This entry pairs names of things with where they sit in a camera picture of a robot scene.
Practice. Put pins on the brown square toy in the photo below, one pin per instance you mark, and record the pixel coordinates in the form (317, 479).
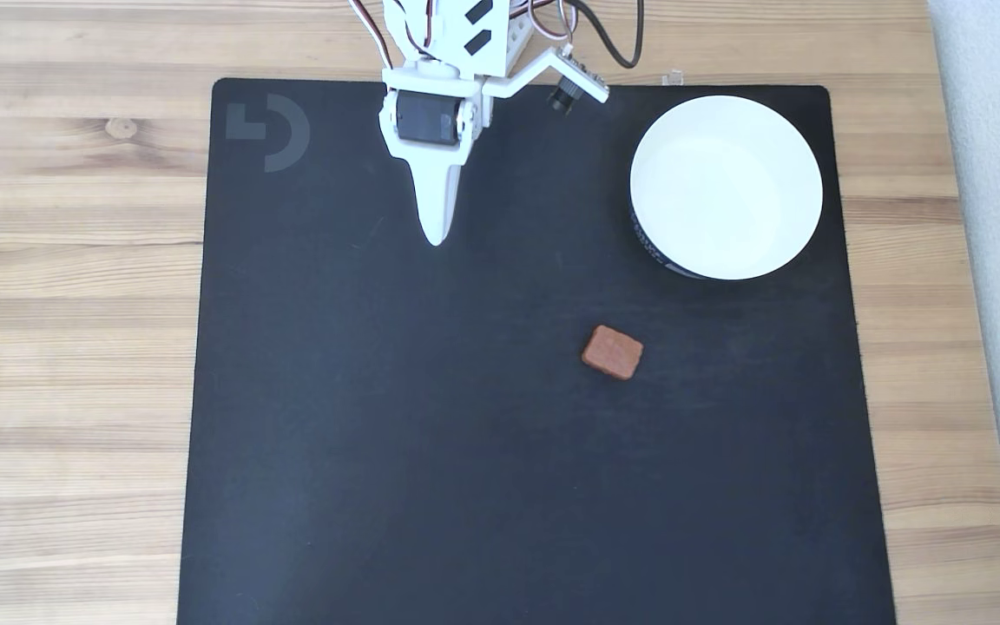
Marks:
(613, 351)

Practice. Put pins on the white round plate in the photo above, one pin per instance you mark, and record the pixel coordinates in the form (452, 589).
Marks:
(726, 187)

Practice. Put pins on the black desk mat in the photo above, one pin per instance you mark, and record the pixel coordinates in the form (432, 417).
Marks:
(465, 434)

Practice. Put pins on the small clear plastic clip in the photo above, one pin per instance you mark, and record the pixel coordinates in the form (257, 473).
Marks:
(672, 78)

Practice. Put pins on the gripper camera with white mount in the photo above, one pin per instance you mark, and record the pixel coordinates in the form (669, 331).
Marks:
(566, 95)

